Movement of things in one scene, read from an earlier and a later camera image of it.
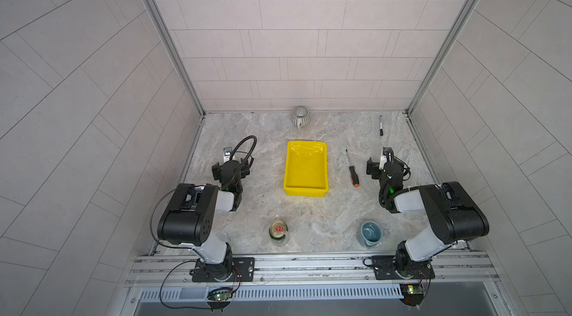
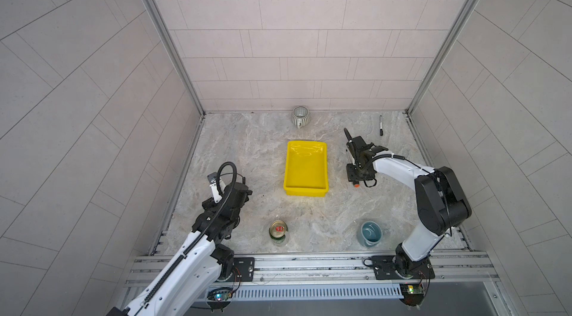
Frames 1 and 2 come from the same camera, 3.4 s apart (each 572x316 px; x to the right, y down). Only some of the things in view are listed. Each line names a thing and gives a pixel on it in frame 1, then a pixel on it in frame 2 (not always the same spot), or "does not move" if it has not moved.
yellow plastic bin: [306, 174] does not move
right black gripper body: [377, 174] to [355, 173]
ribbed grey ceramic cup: [300, 116] does not move
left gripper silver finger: [227, 152] to [213, 179]
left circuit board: [219, 299] does not move
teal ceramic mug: [372, 232] does not move
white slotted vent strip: [292, 293] does not move
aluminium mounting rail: [151, 268] does not move
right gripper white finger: [383, 161] to [348, 134]
